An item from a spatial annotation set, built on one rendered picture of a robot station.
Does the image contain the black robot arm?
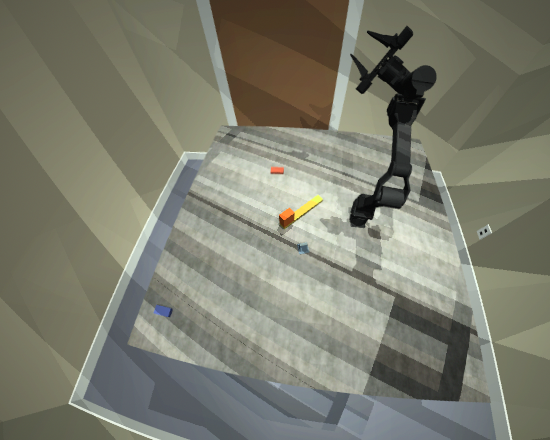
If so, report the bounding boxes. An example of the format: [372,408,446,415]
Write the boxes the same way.
[349,65,437,228]

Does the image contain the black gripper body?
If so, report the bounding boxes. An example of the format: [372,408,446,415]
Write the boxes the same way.
[355,25,413,94]

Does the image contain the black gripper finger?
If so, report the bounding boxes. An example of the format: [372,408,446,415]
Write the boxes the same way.
[367,31,397,48]
[350,54,368,81]

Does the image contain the small blue block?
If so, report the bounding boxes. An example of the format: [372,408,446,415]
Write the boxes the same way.
[153,305,173,317]

